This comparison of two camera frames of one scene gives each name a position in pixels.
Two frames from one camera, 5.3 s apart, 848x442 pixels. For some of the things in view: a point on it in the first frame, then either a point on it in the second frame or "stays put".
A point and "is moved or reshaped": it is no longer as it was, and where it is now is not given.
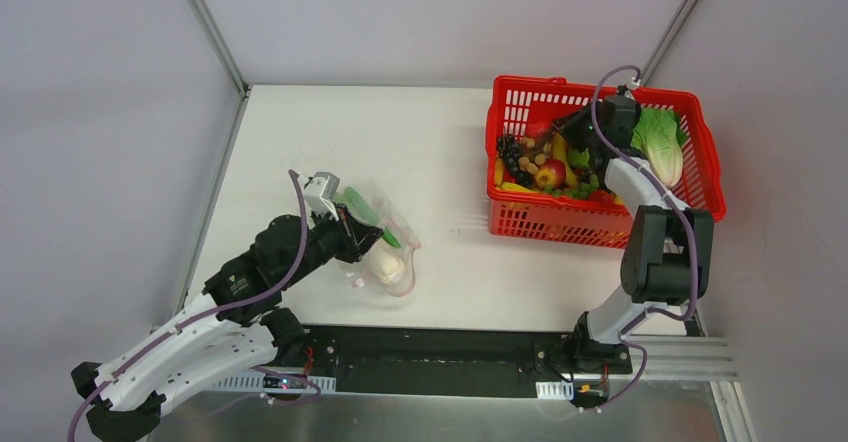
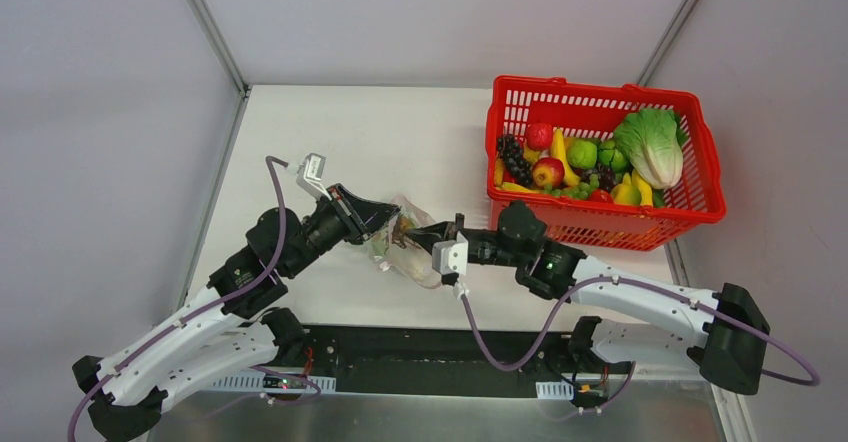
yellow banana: x=560 y=151 stays put
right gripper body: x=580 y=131 -> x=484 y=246
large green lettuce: x=662 y=135 stays put
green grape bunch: x=581 y=190 stays put
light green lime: x=579 y=159 stays put
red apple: x=551 y=174 stays put
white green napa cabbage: x=387 y=268 -> x=414 y=262
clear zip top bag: x=391 y=259 is moved or reshaped
